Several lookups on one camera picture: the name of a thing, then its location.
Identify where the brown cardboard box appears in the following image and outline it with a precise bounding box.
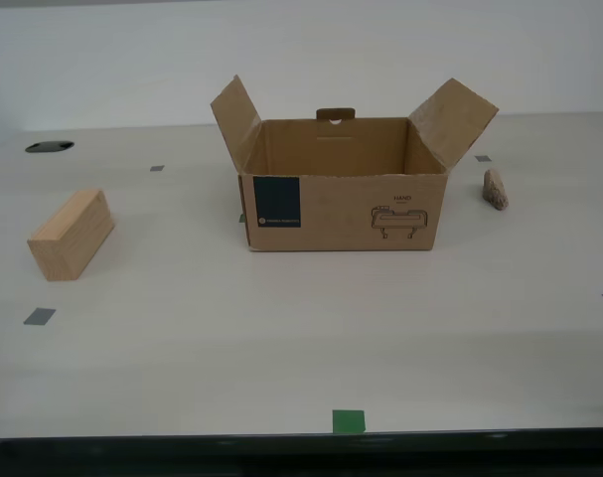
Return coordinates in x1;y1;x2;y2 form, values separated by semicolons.
210;74;500;253

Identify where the pinkish speckled granite rock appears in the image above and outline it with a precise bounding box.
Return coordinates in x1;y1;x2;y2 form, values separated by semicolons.
481;167;510;213

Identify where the light wooden block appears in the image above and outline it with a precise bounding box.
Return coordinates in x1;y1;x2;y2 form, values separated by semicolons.
26;188;116;283

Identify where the green tape square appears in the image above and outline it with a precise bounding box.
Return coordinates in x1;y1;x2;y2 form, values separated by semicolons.
331;408;367;434

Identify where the black round cable grommet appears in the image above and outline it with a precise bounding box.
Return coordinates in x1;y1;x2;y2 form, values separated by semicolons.
24;140;75;154

